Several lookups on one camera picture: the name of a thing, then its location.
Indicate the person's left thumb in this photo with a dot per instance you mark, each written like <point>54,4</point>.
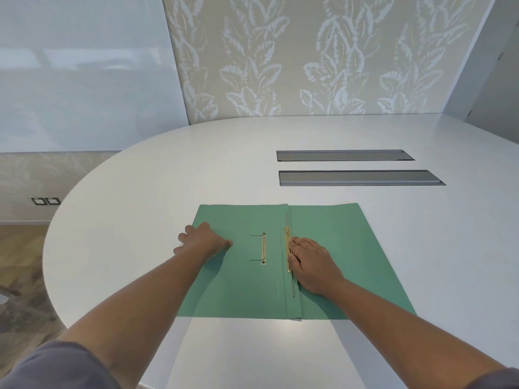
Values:
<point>226,244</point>

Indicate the person's right hand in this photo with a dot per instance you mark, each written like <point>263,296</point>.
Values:
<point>318,267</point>

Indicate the black wall socket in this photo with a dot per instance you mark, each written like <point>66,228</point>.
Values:
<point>53,201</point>
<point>38,201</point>

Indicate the person's left forearm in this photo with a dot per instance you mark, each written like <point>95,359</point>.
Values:
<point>138,311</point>

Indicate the grey shirt left sleeve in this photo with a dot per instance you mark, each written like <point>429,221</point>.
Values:
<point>48,368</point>

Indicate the grey shirt right sleeve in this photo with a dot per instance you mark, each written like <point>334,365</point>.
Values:
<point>496,380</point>

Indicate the person's right forearm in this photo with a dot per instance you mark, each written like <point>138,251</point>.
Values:
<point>405,332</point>

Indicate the gold metal fastener bar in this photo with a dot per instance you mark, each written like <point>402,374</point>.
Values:
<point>287,238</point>

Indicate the green paper file folder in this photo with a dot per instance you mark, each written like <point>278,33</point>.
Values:
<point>243,287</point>

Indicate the person's left hand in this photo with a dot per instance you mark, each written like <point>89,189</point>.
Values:
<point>204,241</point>

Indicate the gold metal prong fastener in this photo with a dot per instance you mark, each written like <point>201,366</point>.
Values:
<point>264,249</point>

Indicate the person's right thumb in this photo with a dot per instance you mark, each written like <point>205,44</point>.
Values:
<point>294,266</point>

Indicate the white glass wall board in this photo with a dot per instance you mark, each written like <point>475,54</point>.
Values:
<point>81,68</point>

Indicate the grey shirt sleeve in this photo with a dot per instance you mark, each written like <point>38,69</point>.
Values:
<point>48,368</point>
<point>496,380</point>

